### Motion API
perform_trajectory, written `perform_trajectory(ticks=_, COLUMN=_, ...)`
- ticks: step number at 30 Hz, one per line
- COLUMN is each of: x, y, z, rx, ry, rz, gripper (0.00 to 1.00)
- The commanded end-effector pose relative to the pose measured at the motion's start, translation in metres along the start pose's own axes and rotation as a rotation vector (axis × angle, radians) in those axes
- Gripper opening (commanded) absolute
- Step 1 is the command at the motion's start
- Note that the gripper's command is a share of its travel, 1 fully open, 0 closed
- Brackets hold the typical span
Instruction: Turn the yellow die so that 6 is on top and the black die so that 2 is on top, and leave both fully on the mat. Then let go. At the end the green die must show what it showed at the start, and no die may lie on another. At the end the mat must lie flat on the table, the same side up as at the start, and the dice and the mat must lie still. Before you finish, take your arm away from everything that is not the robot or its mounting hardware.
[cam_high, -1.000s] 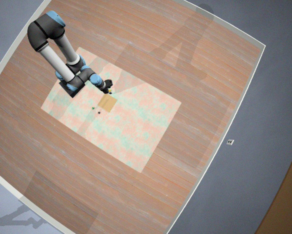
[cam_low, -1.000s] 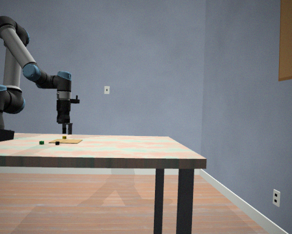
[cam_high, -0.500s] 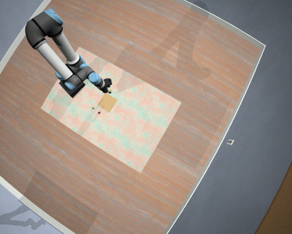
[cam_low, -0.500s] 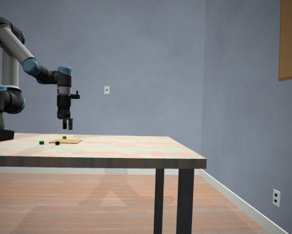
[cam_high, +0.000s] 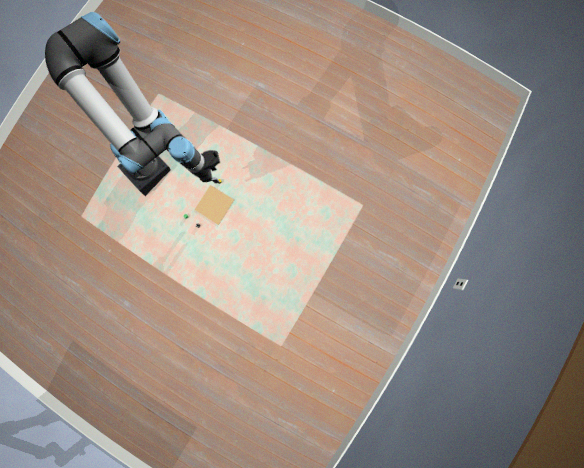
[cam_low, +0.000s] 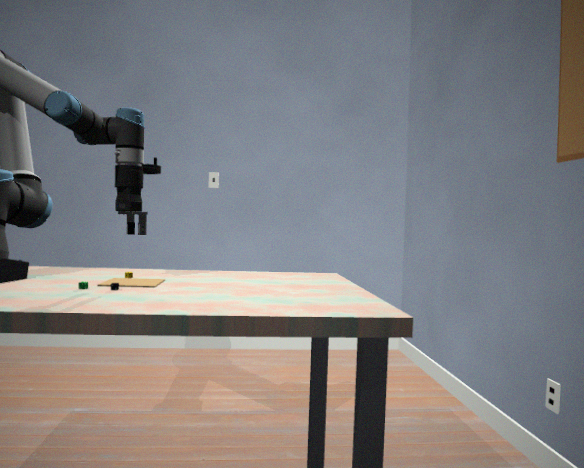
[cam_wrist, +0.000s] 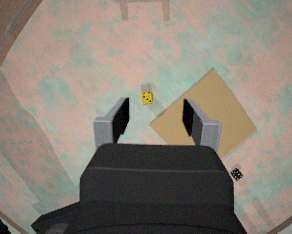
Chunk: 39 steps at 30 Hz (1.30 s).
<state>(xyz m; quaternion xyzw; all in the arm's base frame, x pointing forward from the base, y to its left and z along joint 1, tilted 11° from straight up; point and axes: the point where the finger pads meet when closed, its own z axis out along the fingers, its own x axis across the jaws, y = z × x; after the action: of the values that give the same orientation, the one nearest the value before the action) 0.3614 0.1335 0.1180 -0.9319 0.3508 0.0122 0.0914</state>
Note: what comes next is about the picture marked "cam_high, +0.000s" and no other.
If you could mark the tan flat mat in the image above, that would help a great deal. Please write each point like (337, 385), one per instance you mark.
(214, 204)

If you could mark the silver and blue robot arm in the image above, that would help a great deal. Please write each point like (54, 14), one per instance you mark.
(91, 40)

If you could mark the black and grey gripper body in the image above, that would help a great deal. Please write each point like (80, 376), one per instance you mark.
(210, 160)

